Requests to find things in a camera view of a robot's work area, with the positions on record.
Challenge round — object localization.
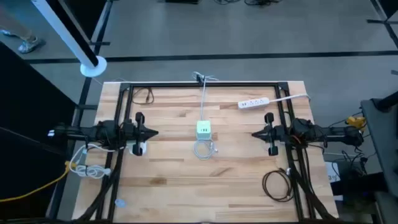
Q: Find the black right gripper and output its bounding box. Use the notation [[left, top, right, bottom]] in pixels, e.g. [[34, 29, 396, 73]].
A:
[[251, 111, 289, 157]]

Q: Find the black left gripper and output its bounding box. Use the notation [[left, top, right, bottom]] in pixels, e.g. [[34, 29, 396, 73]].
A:
[[123, 111, 160, 157]]

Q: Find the short black USB cable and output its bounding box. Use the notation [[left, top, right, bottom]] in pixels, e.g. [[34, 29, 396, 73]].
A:
[[131, 86, 155, 105]]

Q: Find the long black USB cable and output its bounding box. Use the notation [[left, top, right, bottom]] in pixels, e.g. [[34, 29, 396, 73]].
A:
[[262, 167, 295, 203]]

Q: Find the mint green cube outlet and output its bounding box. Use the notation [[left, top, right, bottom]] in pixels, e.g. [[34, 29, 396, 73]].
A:
[[195, 120, 212, 141]]

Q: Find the thick white braided USB cable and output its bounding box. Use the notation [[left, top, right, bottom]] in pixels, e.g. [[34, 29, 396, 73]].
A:
[[194, 139, 219, 161]]

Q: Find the white labelled box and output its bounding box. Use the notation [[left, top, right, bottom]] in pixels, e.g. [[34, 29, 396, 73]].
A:
[[325, 161, 341, 184]]

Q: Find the yellow connector plug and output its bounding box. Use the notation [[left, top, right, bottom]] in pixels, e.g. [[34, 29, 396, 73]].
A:
[[345, 115, 367, 132]]

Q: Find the grey side table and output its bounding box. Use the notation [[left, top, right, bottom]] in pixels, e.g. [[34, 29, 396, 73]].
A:
[[359, 91, 398, 224]]

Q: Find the black partition panel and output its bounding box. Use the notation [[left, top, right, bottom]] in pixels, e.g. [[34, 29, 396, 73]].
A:
[[0, 40, 80, 220]]

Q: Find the white pole with round base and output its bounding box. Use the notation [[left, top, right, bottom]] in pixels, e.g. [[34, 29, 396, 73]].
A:
[[30, 0, 108, 78]]

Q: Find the person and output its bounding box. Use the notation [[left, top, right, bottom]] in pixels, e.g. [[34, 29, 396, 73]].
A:
[[0, 6, 47, 54]]

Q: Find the flat power strip white cord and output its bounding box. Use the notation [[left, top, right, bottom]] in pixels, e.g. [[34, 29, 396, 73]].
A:
[[269, 93, 312, 103]]

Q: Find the cube outlet white cord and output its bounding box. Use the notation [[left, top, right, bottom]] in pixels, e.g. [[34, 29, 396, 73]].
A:
[[192, 70, 220, 123]]

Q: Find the tower power strip white cord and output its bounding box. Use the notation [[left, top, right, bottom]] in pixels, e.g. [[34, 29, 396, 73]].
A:
[[68, 143, 118, 180]]

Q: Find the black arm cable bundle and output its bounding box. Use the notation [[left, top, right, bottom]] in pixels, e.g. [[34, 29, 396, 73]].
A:
[[74, 155, 125, 223], [287, 146, 335, 222]]

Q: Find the yellow extension cord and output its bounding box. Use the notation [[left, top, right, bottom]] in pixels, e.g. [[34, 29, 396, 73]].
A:
[[0, 160, 78, 203]]

